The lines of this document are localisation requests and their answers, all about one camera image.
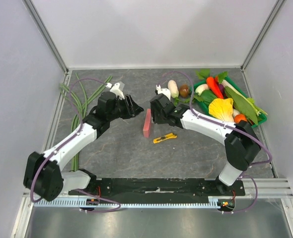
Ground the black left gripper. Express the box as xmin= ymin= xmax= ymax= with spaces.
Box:
xmin=107 ymin=94 xmax=144 ymax=121

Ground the pink express box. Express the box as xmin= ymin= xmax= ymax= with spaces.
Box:
xmin=143 ymin=109 xmax=151 ymax=138

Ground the yellow utility knife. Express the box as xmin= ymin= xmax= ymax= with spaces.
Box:
xmin=153 ymin=133 xmax=177 ymax=144

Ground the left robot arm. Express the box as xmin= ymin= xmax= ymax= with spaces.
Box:
xmin=23 ymin=92 xmax=143 ymax=201

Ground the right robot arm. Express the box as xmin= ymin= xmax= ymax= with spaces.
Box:
xmin=150 ymin=94 xmax=261 ymax=195

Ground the white radish toy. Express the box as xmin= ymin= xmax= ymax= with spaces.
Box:
xmin=167 ymin=80 xmax=179 ymax=98

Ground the brown mushroom toy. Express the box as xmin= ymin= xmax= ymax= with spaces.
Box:
xmin=179 ymin=84 xmax=190 ymax=98

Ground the white turnip toy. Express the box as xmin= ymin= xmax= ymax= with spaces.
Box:
xmin=195 ymin=84 xmax=210 ymax=96

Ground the green leafy vegetable toy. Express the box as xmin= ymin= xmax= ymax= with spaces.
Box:
xmin=173 ymin=90 xmax=217 ymax=107

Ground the green long beans bundle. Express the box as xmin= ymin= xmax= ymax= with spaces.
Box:
xmin=59 ymin=72 xmax=113 ymax=173

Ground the orange carrot toy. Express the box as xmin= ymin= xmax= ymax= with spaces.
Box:
xmin=206 ymin=77 xmax=224 ymax=99

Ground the yellow cabbage toy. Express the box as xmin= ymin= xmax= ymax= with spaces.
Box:
xmin=208 ymin=98 xmax=234 ymax=122

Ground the orange pumpkin toy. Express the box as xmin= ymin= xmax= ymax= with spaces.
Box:
xmin=234 ymin=114 xmax=248 ymax=123

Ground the green corn toy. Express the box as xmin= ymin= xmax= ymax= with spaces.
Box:
xmin=224 ymin=86 xmax=263 ymax=125

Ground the green plastic tray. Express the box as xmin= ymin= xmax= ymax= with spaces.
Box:
xmin=189 ymin=76 xmax=268 ymax=129

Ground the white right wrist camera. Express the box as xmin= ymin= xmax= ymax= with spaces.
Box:
xmin=155 ymin=84 xmax=171 ymax=100

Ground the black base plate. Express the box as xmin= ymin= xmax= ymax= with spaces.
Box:
xmin=68 ymin=177 xmax=246 ymax=198

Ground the white cable duct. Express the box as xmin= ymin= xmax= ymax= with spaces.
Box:
xmin=34 ymin=197 xmax=230 ymax=209

